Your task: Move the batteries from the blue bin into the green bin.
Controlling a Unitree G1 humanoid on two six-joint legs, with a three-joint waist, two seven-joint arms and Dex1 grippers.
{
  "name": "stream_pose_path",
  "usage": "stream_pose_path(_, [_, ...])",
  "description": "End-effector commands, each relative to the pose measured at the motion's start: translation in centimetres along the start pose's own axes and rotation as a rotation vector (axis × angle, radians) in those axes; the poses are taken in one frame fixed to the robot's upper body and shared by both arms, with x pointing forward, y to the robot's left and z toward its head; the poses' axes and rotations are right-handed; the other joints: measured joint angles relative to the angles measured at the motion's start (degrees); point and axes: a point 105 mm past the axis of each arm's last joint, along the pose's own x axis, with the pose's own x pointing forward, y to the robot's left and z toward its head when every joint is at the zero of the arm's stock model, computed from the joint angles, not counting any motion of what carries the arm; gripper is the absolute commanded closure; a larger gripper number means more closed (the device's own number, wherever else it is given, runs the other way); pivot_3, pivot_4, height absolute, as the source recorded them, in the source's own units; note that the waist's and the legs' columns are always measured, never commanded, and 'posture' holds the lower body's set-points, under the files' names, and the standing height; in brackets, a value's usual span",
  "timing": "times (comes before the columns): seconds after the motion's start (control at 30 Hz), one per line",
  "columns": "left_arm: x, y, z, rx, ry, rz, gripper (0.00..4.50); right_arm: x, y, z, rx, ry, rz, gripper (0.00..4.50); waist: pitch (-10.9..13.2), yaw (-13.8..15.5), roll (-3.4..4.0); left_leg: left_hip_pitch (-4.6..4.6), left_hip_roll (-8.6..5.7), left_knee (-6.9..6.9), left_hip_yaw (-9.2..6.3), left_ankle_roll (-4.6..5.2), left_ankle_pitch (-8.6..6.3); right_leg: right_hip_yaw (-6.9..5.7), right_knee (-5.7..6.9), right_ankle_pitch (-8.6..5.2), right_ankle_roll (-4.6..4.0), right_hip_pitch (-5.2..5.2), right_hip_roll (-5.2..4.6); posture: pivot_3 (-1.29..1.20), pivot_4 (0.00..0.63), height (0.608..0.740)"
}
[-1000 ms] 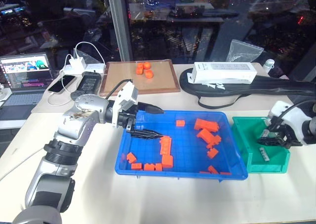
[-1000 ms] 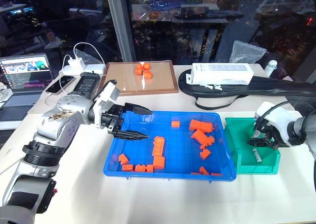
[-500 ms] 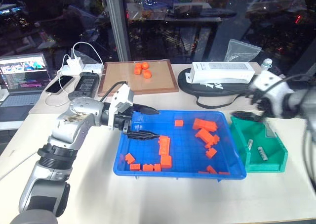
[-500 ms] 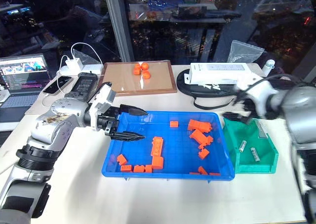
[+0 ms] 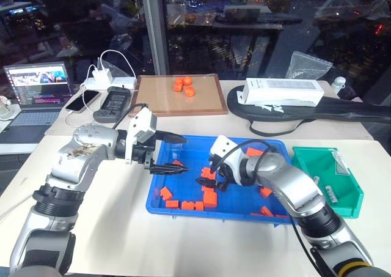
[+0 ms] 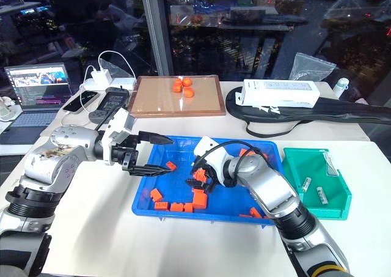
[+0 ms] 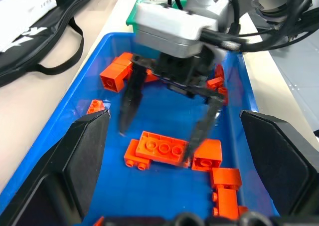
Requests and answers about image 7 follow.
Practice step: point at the green plastic bin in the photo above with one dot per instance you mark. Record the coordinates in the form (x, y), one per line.
(130, 19)

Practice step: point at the black fabric bag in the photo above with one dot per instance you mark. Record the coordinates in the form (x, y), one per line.
(49, 44)

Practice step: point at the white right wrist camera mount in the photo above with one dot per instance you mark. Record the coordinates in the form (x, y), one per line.
(169, 26)

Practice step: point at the orange square building brick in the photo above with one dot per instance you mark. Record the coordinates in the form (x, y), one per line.
(113, 77)
(208, 153)

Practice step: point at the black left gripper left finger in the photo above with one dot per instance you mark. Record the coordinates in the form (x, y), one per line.
(62, 166)

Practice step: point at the small orange building brick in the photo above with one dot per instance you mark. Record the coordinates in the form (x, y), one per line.
(219, 71)
(223, 93)
(96, 105)
(215, 83)
(99, 221)

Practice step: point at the blue plastic bin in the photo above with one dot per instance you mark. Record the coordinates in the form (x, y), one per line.
(159, 113)

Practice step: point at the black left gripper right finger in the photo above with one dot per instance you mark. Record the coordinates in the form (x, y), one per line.
(279, 161)

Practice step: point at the long flat orange brick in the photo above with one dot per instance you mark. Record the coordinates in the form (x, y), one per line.
(162, 147)

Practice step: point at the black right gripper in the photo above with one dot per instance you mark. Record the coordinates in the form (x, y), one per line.
(177, 68)

